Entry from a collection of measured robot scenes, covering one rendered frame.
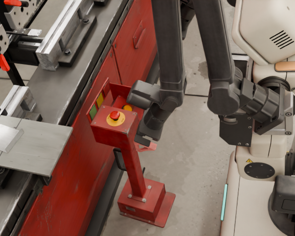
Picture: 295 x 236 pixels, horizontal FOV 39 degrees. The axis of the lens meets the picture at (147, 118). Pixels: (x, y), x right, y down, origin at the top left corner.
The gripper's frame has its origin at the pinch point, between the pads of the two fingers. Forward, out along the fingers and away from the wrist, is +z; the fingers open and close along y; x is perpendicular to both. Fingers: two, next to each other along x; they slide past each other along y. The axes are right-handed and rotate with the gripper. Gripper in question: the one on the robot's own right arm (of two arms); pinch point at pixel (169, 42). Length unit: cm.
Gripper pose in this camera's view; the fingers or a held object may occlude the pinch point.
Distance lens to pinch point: 154.9
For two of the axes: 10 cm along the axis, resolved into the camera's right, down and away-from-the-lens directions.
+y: -2.2, 7.7, -6.0
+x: 9.2, 3.7, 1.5
